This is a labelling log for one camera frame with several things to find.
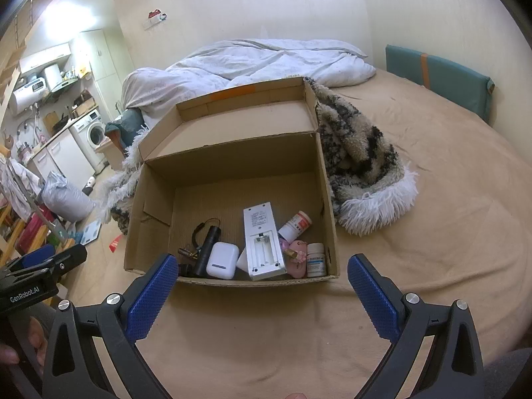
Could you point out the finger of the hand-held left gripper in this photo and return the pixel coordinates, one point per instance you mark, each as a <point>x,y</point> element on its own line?
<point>39,254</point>
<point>68,257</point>

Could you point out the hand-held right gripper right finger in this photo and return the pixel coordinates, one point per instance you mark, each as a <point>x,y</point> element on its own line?
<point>372,299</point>

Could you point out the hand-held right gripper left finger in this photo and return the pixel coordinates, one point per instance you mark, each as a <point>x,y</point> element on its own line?
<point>151,295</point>

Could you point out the small black object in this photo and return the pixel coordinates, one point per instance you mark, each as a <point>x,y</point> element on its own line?
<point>186,270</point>

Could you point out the small white pill bottle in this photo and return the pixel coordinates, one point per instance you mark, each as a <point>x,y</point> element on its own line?
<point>316,262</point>

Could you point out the white earbuds case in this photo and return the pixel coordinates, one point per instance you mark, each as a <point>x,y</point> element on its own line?
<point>222,261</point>

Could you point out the small pink object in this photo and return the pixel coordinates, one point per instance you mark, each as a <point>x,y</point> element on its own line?
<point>297,268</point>

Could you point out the white pill bottle red label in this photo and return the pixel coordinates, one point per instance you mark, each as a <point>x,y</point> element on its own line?
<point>295,225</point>

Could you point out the cardboard box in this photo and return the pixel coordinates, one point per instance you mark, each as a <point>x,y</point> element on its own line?
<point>232,166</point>

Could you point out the person's left hand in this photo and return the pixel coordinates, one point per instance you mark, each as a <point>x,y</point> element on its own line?
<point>36,334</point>

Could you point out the red bag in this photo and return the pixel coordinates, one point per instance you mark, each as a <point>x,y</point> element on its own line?
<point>31,235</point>

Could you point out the bathroom scale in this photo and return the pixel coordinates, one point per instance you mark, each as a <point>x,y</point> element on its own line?
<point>90,232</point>

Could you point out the grey filled bag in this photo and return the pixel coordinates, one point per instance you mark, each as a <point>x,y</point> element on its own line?
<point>68,199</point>

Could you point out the white hanging clothes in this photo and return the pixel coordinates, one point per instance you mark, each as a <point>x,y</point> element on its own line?
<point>16,187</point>

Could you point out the black white slipper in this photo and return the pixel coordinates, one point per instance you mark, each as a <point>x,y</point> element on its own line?
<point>89,186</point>

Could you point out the white kitchen base cabinets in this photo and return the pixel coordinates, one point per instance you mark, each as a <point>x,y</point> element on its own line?
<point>62,162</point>

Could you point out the light wooden cabinet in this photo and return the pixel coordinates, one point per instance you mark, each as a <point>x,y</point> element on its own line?
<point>109,153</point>

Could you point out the white washing machine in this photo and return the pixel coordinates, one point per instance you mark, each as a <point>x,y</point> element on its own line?
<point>89,137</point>

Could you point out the fuzzy patterned blanket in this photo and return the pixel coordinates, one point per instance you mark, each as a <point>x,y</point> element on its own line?
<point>361,166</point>

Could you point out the dark teal cushion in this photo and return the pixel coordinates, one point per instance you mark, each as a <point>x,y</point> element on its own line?
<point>124,126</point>

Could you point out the white water heater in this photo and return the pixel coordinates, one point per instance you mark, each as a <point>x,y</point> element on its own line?
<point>27,97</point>

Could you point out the person's grey trousers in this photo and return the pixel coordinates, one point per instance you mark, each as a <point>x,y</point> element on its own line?
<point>511,378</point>

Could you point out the white duvet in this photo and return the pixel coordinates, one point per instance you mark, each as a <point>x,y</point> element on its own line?
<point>257,62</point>

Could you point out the white wall cabinet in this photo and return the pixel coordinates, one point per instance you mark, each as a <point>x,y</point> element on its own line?
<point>43,58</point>

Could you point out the white wall hook rack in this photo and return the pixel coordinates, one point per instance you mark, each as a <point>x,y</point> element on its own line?
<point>156,18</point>

